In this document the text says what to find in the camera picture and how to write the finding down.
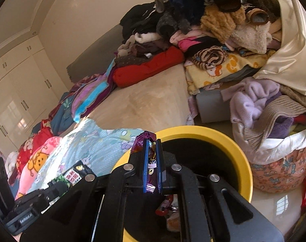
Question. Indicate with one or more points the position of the blue leaf print quilt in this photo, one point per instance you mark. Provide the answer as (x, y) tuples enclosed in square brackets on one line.
[(63, 113)]

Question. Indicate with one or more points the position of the yellow cartoon blanket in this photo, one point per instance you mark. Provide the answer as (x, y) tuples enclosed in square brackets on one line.
[(231, 68)]

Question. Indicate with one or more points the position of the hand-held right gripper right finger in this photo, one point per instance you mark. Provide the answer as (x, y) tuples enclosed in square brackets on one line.
[(160, 179)]

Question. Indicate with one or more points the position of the light blue cat print blanket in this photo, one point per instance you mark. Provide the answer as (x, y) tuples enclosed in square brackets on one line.
[(97, 141)]

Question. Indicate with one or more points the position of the purple snack wrapper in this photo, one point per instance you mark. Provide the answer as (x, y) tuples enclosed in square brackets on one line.
[(151, 153)]

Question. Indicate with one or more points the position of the striped pillow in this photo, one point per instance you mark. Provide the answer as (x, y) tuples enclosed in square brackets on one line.
[(92, 95)]

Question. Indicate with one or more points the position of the red folded garment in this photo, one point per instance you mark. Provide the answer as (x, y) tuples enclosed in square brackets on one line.
[(147, 68)]

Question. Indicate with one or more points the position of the grey headboard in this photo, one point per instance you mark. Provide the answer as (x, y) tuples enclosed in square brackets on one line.
[(92, 55)]

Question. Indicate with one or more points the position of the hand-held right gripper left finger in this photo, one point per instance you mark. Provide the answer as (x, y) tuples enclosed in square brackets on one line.
[(144, 179)]

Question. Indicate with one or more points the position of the purple towel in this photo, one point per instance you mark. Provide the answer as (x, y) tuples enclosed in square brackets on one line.
[(281, 128)]

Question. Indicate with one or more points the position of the white cloth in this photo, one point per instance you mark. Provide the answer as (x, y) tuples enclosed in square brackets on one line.
[(273, 148)]

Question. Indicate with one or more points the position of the dark dotted garment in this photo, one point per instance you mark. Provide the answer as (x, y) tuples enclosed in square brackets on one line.
[(137, 58)]

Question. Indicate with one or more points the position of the navy fuzzy garment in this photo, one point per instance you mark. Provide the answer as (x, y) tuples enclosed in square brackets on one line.
[(188, 2)]

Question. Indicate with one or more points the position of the black jacket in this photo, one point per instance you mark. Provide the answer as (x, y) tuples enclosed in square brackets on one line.
[(140, 20)]

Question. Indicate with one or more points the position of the grey fuzzy garment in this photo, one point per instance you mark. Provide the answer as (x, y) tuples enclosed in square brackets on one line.
[(170, 24)]

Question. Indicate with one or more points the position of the pink bear print blanket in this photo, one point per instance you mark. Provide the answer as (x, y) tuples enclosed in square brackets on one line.
[(39, 161)]

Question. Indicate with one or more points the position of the cream knit garment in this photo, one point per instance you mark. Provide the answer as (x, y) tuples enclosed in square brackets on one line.
[(140, 39)]

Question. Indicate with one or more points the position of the grey box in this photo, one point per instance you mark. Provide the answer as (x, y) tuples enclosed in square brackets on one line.
[(213, 105)]

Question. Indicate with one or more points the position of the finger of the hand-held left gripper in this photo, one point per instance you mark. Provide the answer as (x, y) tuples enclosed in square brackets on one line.
[(56, 192)]

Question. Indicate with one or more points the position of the red floral quilt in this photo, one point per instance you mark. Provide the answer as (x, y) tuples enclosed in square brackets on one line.
[(32, 143)]

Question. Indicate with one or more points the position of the cream satin cloth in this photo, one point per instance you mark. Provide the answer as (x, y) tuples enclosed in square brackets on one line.
[(291, 55)]

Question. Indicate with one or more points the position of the white fleece garment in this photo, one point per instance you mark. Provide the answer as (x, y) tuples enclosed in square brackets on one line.
[(253, 39)]

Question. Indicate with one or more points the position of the tiger striped garment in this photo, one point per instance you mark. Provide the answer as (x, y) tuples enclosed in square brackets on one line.
[(210, 58)]

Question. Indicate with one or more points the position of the red snack packet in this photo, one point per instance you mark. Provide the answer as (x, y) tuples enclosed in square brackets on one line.
[(166, 205)]

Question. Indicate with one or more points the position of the mustard fuzzy garment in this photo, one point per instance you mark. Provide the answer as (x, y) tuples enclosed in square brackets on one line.
[(221, 25)]

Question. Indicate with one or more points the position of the maroon floral cloth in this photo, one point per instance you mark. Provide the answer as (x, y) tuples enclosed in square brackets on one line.
[(87, 82)]

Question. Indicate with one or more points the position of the beige bed sheet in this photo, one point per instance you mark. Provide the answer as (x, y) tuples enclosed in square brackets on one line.
[(147, 103)]

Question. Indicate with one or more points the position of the beige ribbed sweater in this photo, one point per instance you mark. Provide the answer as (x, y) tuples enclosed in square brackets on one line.
[(276, 113)]

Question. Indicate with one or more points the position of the dark printed snack packet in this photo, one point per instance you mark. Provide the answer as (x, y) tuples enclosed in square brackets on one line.
[(72, 175)]

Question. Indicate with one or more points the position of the yellow trash bin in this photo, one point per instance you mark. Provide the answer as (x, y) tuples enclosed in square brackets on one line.
[(205, 131)]

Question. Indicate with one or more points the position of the pink garment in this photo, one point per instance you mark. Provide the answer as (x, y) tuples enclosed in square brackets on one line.
[(190, 44)]

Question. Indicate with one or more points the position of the pink cartoon print cloth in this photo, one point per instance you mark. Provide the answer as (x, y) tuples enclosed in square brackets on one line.
[(281, 171)]

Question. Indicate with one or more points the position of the white wardrobe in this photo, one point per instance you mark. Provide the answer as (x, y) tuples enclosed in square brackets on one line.
[(22, 93)]

